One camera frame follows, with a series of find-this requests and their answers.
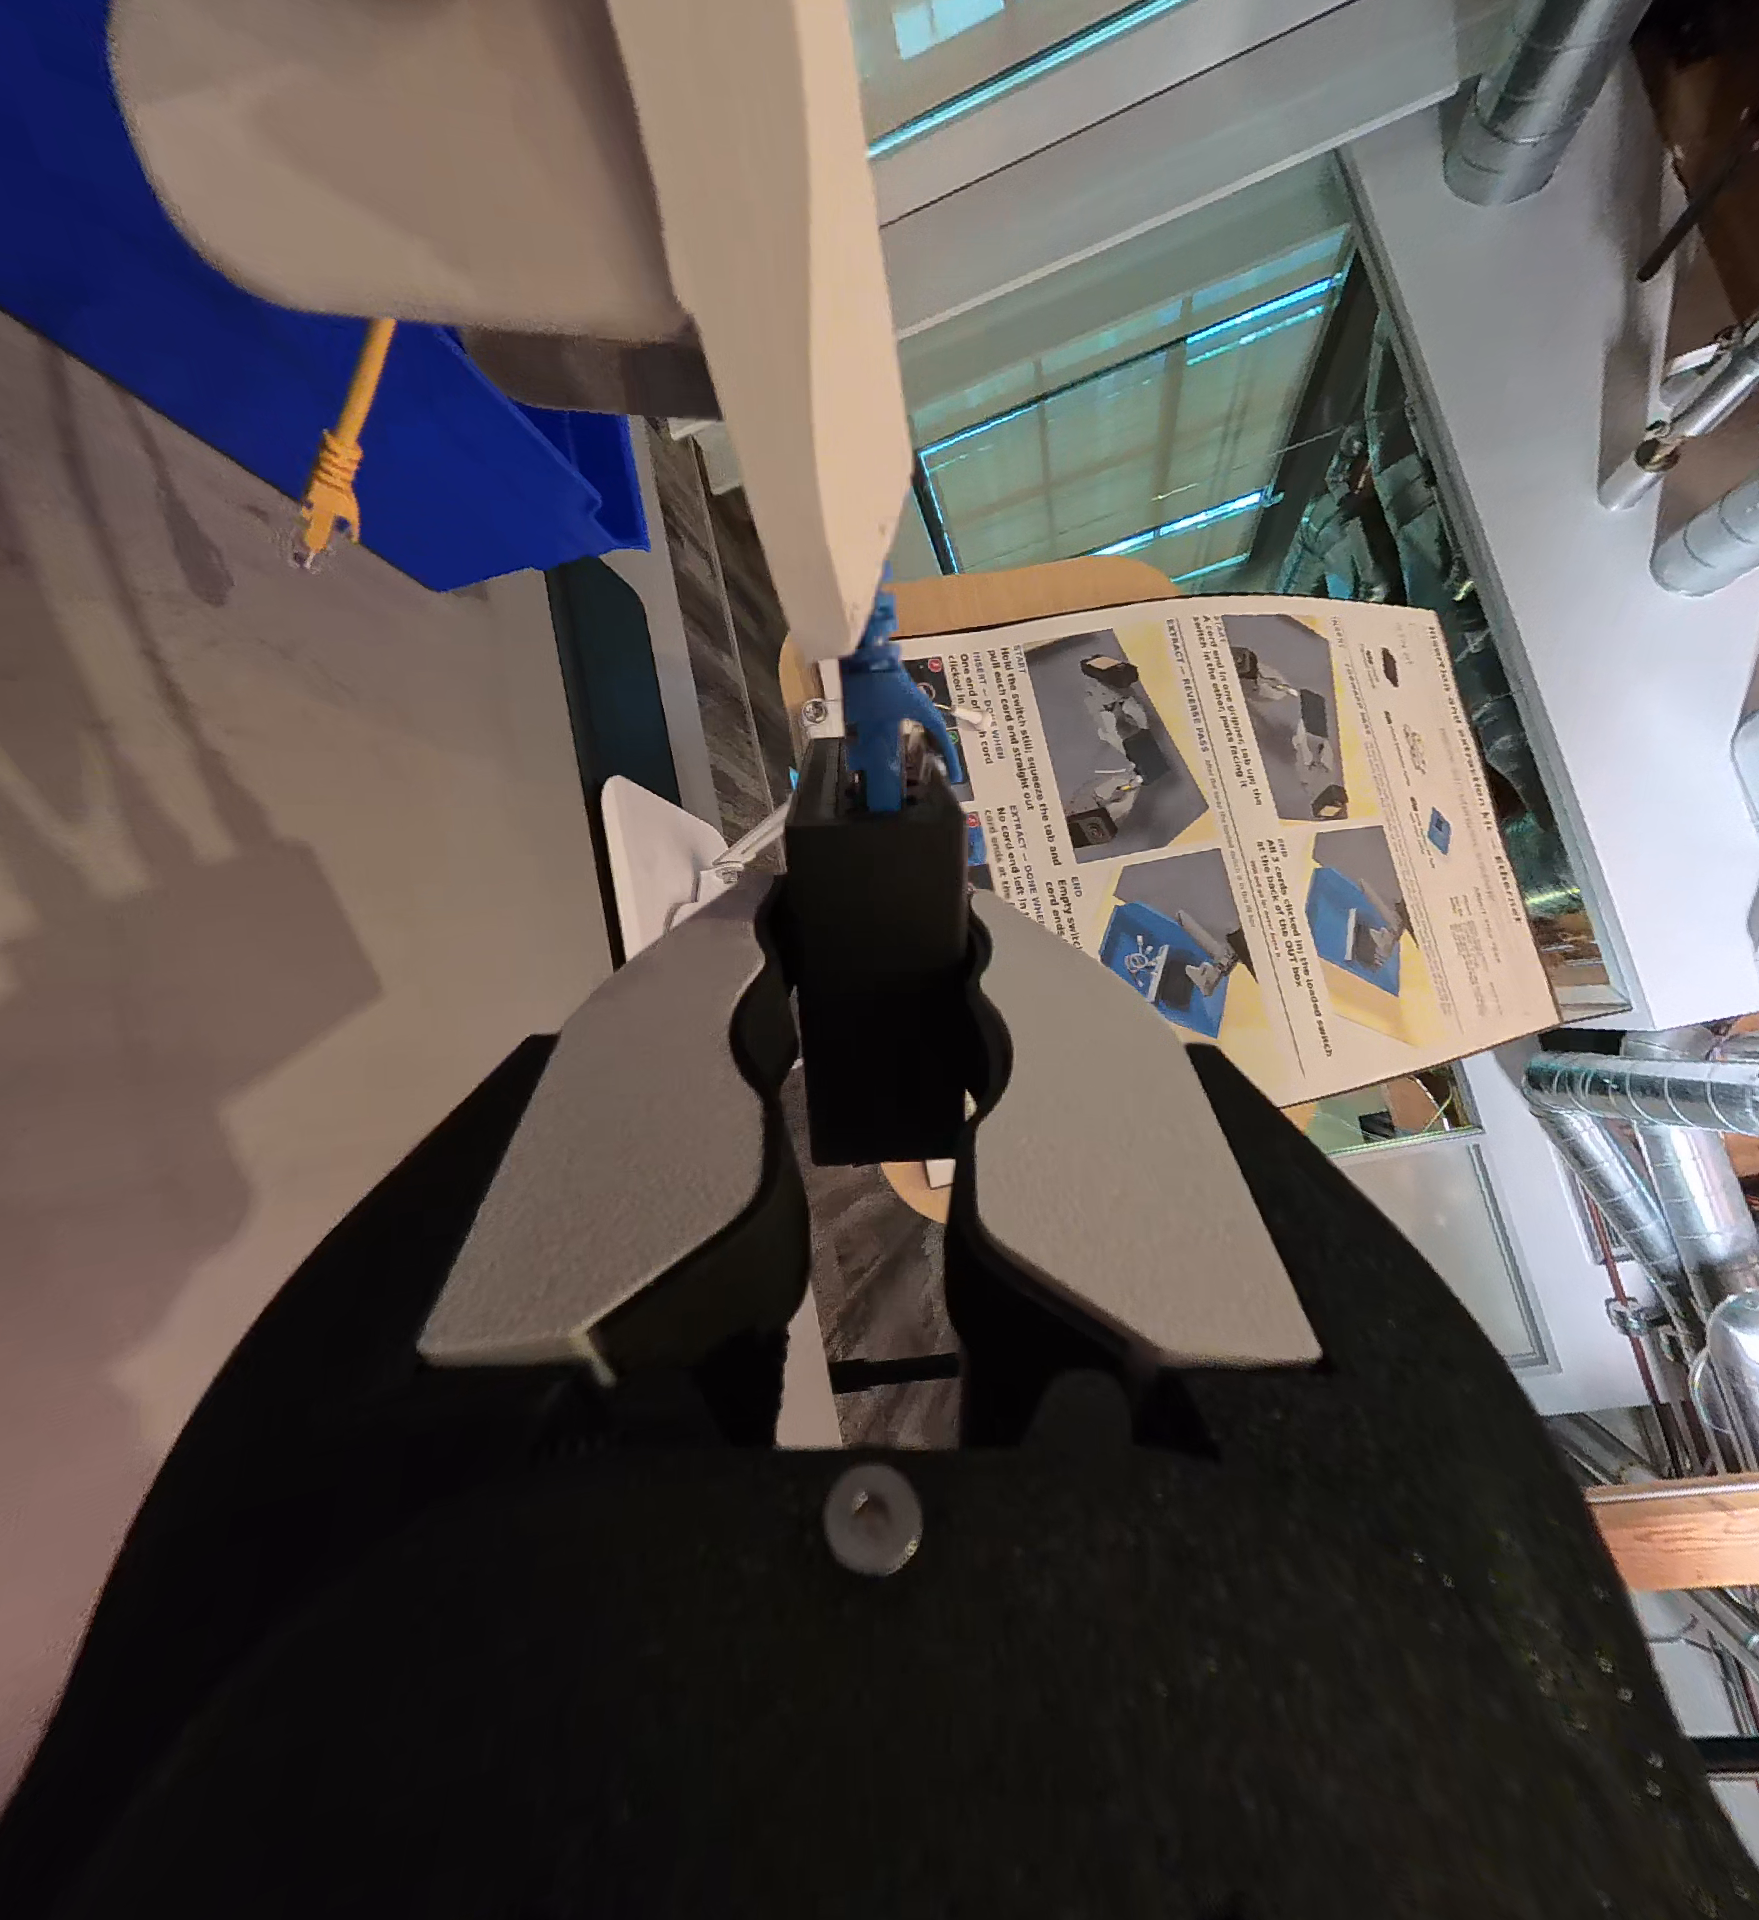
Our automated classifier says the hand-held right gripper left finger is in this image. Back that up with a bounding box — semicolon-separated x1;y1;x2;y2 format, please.
417;886;813;1388

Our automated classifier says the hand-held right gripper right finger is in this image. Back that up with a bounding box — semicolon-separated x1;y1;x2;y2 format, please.
950;894;1326;1411

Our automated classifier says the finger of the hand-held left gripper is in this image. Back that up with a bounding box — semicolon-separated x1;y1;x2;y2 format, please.
605;0;914;624
107;0;709;341

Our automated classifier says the yellow ethernet cable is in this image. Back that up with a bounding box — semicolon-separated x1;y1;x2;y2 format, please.
293;315;403;572

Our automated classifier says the black network switch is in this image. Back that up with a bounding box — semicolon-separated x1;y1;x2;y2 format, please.
785;741;978;1165

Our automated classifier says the blue plastic bin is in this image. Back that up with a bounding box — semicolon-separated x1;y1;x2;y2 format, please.
0;0;657;593

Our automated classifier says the blue ethernet cable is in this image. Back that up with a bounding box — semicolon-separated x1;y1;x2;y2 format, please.
836;591;956;817

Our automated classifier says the white stand base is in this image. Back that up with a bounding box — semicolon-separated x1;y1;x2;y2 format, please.
605;774;739;967

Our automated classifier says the silver ventilation duct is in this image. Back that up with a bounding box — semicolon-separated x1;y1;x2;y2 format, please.
1444;0;1662;206

